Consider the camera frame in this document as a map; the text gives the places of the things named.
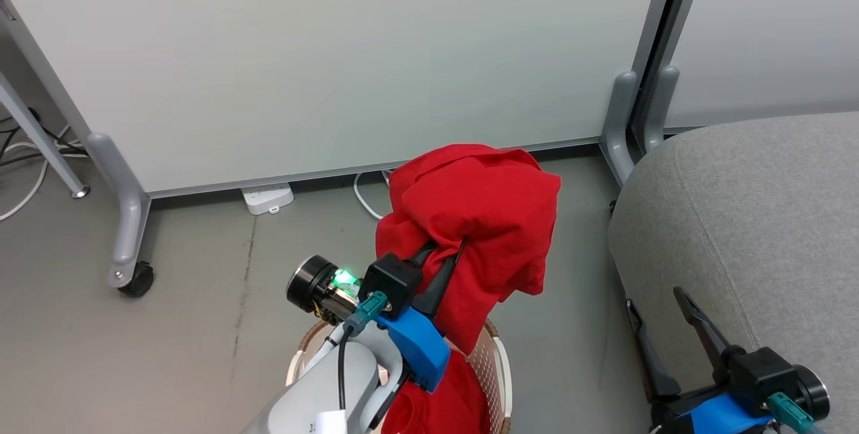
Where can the grey partition foot with caster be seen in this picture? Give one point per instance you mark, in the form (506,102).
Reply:
(131,219)

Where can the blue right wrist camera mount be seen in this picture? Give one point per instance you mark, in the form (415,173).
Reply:
(728,417)

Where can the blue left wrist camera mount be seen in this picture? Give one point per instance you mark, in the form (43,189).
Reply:
(416,347)

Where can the cream perforated laundry basket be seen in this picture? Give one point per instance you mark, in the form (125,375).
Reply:
(493,367)

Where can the wide white partition panel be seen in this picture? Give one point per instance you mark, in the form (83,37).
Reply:
(335,51)

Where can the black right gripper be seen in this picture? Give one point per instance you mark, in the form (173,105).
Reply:
(758,370)

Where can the grey metal table leg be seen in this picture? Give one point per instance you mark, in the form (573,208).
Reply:
(40,139)

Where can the white power strip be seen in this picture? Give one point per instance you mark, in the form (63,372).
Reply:
(268,198)

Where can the red clothing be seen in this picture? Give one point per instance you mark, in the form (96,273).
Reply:
(483,219)

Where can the narrow white partition panel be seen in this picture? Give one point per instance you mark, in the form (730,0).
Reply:
(772,31)

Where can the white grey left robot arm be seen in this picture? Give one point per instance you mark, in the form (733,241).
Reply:
(315,390)

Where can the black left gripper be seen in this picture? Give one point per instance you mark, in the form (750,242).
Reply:
(392,280)

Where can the grey fabric sofa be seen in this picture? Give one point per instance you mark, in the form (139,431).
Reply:
(758,219)

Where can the black caster wheel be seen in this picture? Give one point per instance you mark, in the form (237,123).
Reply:
(139,280)

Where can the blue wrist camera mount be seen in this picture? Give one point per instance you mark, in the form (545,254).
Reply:
(416,347)
(728,417)

